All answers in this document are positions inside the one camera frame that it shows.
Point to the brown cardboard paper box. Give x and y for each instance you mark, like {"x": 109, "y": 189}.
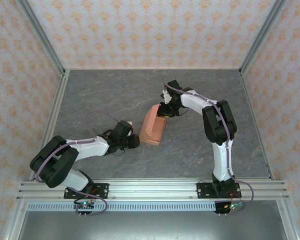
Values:
{"x": 152, "y": 125}

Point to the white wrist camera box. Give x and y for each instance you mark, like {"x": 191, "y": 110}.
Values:
{"x": 166, "y": 97}
{"x": 130, "y": 124}

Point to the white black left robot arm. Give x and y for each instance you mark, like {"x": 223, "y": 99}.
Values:
{"x": 90, "y": 150}

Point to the aluminium table side rail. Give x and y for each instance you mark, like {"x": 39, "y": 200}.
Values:
{"x": 257, "y": 125}
{"x": 52, "y": 120}

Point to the aluminium mounting rail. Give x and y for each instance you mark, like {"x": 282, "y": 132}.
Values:
{"x": 152, "y": 188}

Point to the aluminium frame post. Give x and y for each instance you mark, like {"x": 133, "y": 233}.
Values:
{"x": 43, "y": 40}
{"x": 261, "y": 40}

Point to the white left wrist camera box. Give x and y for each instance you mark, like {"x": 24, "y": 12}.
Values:
{"x": 130, "y": 124}

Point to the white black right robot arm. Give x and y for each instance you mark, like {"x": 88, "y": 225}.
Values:
{"x": 220, "y": 162}

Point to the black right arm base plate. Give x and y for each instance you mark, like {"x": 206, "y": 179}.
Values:
{"x": 202, "y": 190}

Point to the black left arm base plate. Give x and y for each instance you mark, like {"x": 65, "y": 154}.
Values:
{"x": 102, "y": 190}

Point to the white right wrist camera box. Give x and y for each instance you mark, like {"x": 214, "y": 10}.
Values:
{"x": 166, "y": 97}

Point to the grey metal sheet panel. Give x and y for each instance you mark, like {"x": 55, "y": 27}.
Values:
{"x": 152, "y": 226}

